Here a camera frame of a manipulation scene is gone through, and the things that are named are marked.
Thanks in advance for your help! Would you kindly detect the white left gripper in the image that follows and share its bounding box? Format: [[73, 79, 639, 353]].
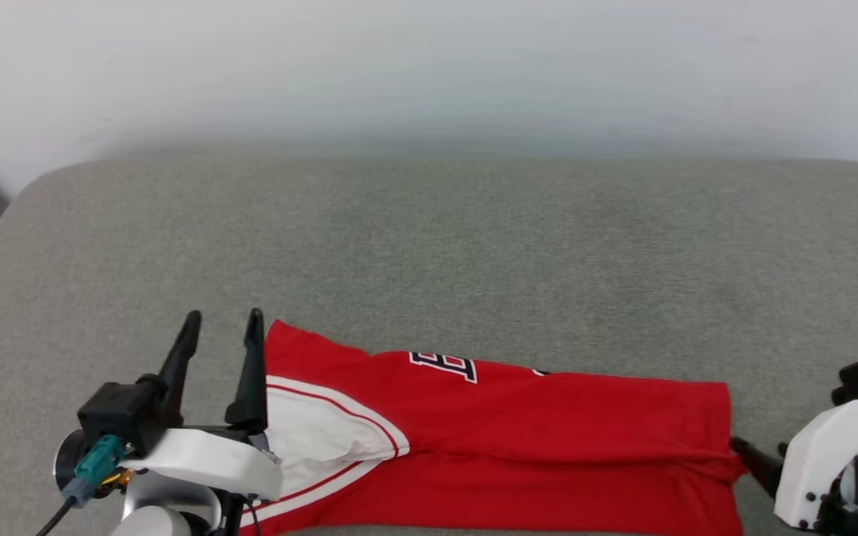
[[119, 307, 284, 502]]

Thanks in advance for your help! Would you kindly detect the red and white sports jersey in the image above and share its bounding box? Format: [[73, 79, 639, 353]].
[[238, 319, 749, 536]]

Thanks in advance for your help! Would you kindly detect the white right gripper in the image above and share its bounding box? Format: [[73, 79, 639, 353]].
[[728, 399, 858, 532]]

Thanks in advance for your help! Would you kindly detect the grey fabric sofa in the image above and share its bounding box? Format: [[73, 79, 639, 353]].
[[0, 153, 858, 536]]

